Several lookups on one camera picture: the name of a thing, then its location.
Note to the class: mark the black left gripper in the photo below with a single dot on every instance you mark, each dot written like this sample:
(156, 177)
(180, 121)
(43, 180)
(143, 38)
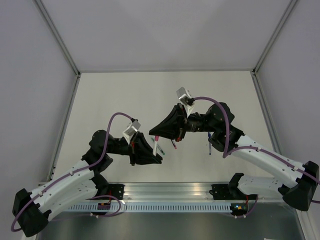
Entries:
(141, 152)

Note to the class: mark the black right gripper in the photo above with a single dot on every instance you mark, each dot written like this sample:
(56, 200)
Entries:
(174, 126)

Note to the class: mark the red gel pen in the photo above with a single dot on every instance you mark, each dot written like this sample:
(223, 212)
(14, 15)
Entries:
(173, 143)

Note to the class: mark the green gel pen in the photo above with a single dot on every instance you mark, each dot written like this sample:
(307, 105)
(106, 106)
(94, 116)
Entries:
(158, 147)

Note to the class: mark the blue ballpoint pen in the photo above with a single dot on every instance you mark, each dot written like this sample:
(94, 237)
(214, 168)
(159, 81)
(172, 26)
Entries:
(209, 144)

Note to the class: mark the white marker pen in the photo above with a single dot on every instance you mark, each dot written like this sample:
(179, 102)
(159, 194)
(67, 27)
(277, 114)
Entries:
(154, 152)

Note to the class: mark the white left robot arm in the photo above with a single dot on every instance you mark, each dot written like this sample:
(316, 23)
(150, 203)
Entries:
(34, 209)

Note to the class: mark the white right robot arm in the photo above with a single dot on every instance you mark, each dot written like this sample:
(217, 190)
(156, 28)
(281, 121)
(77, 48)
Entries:
(293, 181)

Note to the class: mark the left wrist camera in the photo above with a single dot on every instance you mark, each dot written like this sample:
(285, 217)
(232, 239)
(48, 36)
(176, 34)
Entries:
(131, 130)

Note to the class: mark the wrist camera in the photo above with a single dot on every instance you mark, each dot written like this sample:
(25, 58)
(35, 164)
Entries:
(186, 99)
(131, 130)

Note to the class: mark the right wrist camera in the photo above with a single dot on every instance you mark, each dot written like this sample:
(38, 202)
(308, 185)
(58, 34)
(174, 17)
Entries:
(186, 99)

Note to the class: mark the perforated cable duct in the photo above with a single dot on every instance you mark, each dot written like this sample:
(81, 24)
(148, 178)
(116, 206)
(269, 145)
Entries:
(152, 207)

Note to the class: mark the aluminium mounting rail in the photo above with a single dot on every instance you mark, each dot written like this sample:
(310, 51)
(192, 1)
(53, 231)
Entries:
(140, 192)

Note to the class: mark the aluminium frame right post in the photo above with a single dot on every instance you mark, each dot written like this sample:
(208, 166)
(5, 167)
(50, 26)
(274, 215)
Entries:
(275, 34)

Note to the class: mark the aluminium frame post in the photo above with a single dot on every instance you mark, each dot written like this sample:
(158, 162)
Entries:
(56, 35)
(275, 34)

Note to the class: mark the aluminium frame left post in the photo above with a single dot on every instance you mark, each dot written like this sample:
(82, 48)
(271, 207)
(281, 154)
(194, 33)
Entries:
(56, 35)

